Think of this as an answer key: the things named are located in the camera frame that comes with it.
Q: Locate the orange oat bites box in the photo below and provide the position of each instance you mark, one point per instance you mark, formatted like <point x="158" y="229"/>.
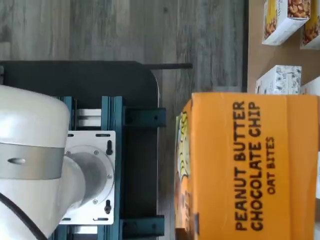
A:
<point x="237" y="162"/>

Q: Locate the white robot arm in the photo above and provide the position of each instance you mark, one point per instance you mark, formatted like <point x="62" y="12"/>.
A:
<point x="30" y="125"/>

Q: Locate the brown shelf board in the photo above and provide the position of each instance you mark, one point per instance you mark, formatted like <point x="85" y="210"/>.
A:
<point x="255" y="55"/>

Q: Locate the white floral print box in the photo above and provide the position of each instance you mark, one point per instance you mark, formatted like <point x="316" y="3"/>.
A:
<point x="311" y="87"/>
<point x="277" y="80"/>

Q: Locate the yellow granola box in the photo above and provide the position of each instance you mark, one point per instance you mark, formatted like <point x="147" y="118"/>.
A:
<point x="280" y="25"/>
<point x="311" y="35"/>

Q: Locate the thin black rod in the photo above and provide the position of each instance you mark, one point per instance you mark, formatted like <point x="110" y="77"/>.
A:
<point x="172" y="66"/>

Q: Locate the white mounting plate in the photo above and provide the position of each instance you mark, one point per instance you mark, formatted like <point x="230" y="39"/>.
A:
<point x="100" y="140"/>

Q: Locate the teal metal frame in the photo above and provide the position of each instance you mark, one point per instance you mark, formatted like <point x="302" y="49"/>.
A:
<point x="140" y="117"/>

